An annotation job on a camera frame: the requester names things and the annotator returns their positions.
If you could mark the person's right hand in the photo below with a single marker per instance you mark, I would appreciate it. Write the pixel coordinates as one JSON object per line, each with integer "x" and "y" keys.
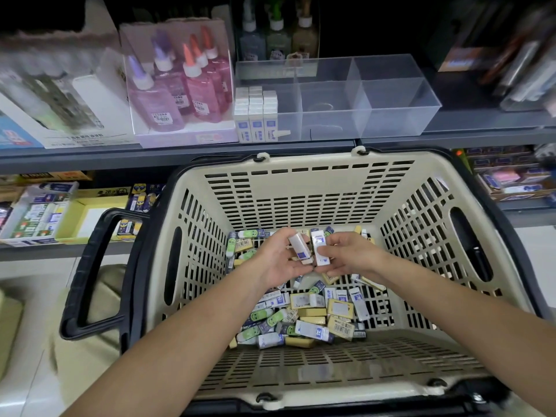
{"x": 352, "y": 254}

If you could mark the person's left hand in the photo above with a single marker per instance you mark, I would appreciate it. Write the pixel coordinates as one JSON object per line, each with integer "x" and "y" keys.
{"x": 276, "y": 260}

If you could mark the pile of erasers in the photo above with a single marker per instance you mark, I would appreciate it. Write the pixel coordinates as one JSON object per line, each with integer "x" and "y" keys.
{"x": 295, "y": 312}

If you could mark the beige shopping basket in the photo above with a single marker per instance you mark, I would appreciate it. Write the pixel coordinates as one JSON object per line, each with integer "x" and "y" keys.
{"x": 287, "y": 369}

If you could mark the rows of white erasers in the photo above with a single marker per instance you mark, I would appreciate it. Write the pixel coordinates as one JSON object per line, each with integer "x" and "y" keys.
{"x": 256, "y": 117}

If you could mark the grey store shelves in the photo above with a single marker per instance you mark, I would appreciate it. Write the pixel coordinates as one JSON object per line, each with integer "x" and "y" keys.
{"x": 174, "y": 153}

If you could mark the person's left forearm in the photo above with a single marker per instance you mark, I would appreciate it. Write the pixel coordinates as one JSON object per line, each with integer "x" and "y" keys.
{"x": 165, "y": 360}

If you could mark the person's right forearm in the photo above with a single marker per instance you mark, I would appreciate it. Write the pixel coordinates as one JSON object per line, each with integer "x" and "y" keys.
{"x": 478, "y": 334}

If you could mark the pink glue display box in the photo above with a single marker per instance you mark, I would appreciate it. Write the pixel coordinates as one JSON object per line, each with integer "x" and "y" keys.
{"x": 187, "y": 137}

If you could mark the yellow empty display box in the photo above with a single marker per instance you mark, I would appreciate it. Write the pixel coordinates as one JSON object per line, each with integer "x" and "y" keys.
{"x": 91, "y": 219}

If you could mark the white glue display box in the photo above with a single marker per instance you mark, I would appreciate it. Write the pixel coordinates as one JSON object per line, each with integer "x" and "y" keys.
{"x": 100, "y": 108}

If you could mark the white eraser display box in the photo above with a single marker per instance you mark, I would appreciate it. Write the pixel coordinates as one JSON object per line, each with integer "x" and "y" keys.
{"x": 35, "y": 217}

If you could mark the dark blue yellow packets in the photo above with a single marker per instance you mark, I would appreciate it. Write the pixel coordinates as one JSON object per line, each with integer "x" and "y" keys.
{"x": 139, "y": 208}

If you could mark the clear plastic divider tray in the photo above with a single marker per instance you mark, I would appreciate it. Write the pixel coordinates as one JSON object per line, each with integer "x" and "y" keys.
{"x": 391, "y": 108}

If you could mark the pink glue bottle orange cap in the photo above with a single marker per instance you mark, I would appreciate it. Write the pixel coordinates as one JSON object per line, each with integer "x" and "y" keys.
{"x": 221, "y": 75}
{"x": 228, "y": 56}
{"x": 204, "y": 95}

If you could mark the pink glue bottle purple cap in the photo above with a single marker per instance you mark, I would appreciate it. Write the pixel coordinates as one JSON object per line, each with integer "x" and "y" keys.
{"x": 156, "y": 104}
{"x": 175, "y": 78}

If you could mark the translucent glue bottle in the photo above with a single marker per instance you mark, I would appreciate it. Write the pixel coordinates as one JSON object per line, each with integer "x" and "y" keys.
{"x": 305, "y": 39}
{"x": 252, "y": 43}
{"x": 278, "y": 41}

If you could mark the row of clear glue bottles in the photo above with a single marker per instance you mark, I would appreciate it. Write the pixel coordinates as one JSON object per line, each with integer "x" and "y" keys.
{"x": 48, "y": 95}

